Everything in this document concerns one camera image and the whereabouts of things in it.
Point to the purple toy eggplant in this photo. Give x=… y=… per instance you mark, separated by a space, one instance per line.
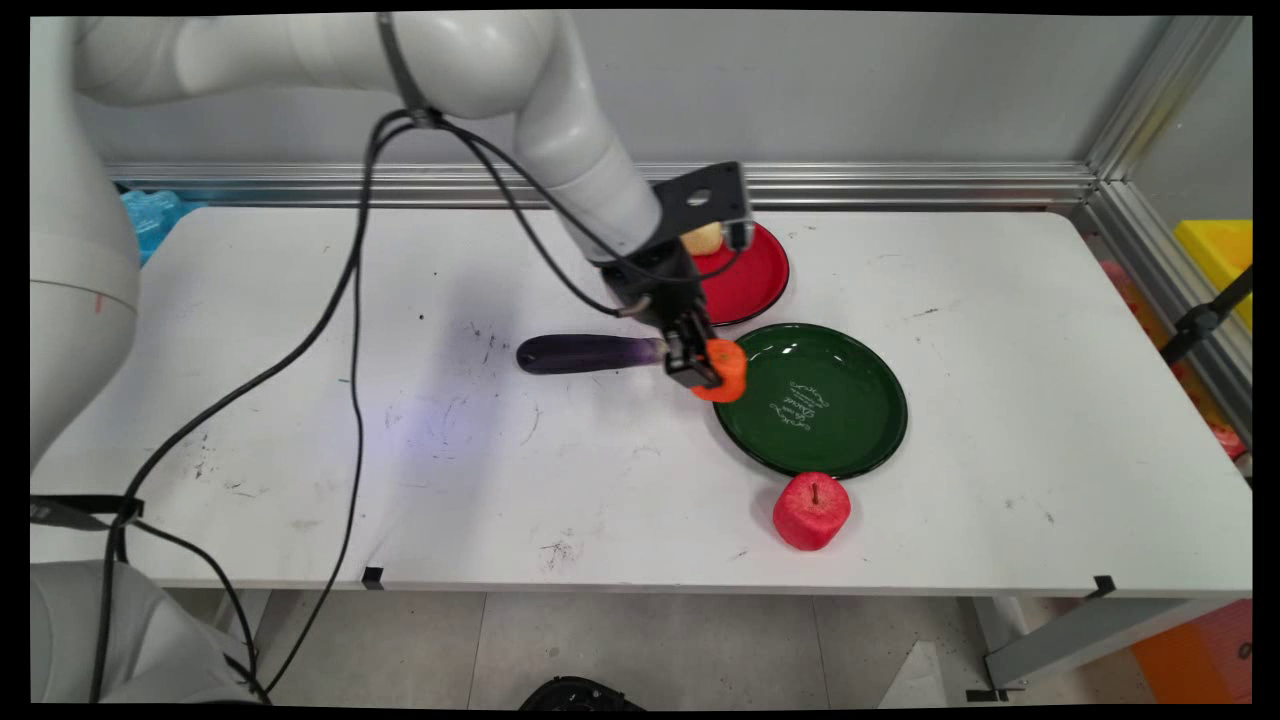
x=585 y=354

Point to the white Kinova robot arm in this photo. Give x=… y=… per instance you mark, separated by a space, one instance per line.
x=500 y=60

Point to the grey table leg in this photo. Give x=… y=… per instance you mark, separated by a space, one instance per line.
x=1090 y=635

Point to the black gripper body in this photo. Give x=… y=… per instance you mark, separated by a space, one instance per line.
x=655 y=285

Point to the green round plate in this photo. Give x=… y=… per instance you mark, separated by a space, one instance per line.
x=815 y=400

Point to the pale yellow toy fruit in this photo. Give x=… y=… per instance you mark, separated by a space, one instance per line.
x=703 y=240

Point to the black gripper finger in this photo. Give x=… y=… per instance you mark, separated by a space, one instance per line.
x=698 y=328
x=690 y=372

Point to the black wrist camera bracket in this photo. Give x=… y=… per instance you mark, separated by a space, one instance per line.
x=705 y=205

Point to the orange toy fruit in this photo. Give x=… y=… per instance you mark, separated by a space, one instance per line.
x=730 y=370

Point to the horizontal aluminium frame rail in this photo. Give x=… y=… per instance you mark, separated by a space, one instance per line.
x=900 y=185

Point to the blue plastic sheet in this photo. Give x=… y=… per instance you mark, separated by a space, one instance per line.
x=155 y=220

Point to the upright aluminium frame post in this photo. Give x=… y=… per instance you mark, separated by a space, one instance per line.
x=1160 y=95

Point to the black clamp stand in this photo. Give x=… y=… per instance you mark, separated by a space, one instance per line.
x=1200 y=322

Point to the black tape marker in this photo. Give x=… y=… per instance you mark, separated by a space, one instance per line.
x=373 y=577
x=1104 y=587

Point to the side aluminium frame rail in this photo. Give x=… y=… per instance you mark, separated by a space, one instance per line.
x=1160 y=270

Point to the orange box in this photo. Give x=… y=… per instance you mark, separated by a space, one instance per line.
x=1195 y=655

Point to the red round plate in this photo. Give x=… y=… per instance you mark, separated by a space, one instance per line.
x=750 y=280

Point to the black round object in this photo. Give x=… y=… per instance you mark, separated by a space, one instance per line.
x=580 y=694

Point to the yellow plastic box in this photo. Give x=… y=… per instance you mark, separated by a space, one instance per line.
x=1220 y=250

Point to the red toy apple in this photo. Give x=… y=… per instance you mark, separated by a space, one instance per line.
x=811 y=512

